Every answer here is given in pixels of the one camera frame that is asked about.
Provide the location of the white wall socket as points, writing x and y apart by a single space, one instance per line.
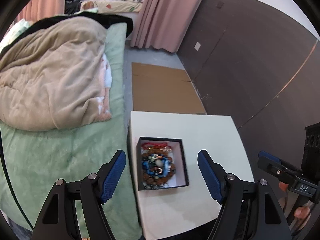
197 46

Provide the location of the pink curtain by wall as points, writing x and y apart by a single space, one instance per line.
162 24

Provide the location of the floral bedding far bed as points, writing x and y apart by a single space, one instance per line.
112 6

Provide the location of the pink curtain by window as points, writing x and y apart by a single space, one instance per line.
36 10

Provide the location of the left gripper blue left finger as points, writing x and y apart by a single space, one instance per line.
110 174

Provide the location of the bed with green sheet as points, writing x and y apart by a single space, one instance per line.
35 160

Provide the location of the black clothing on bed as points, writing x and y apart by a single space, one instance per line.
91 17

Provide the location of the flat brown cardboard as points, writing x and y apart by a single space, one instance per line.
163 89

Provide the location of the black jewelry box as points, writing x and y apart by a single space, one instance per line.
160 164

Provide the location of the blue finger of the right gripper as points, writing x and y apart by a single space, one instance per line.
282 170
268 156

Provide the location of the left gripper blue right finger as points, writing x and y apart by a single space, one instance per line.
213 175

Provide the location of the beige blanket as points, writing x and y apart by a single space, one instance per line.
56 78

